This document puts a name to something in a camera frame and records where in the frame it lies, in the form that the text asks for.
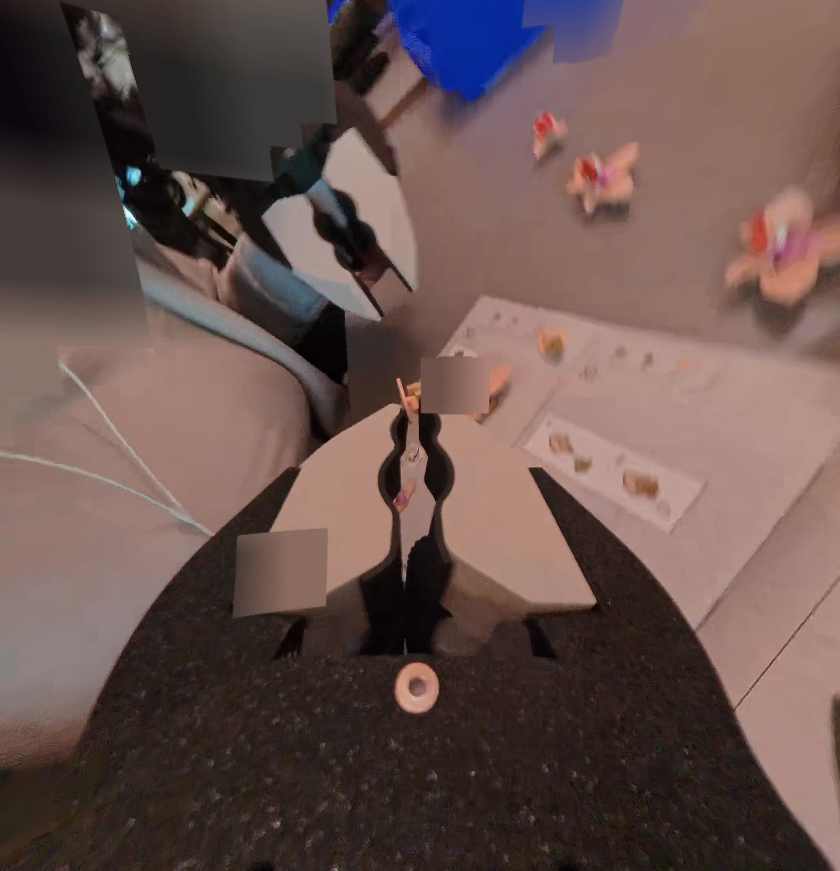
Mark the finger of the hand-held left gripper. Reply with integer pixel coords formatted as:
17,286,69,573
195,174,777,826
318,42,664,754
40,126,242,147
262,196,386,319
323,129,420,294

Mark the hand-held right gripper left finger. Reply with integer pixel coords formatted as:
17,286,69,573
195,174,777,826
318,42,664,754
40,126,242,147
273,403,409,654

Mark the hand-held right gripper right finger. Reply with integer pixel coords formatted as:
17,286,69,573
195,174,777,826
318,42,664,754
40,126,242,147
423,411,598,656

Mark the pink and red toy flower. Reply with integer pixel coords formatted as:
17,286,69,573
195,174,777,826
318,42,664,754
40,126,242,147
395,364,513,426

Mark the brown wooden furniture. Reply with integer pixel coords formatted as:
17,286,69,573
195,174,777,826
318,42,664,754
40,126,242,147
332,41,428,174

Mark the blue object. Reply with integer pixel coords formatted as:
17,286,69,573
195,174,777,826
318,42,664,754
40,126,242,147
389,0,553,103

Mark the small peach and red toy flower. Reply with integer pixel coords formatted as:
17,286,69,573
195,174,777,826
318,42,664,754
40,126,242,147
529,109,571,163

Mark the medium peach and red toy flower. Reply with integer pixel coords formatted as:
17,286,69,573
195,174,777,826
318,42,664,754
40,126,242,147
564,139,642,219

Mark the paper instruction booklet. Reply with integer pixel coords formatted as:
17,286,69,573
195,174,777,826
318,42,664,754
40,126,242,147
437,294,840,630

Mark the large peach toy flower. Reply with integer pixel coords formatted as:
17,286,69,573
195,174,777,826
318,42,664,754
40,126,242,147
723,187,840,321

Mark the white drawstring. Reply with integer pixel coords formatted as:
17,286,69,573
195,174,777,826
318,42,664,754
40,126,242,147
0,361,215,540

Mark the beige cushion with cord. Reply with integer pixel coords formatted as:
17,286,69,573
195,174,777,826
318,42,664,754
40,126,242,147
0,225,353,777

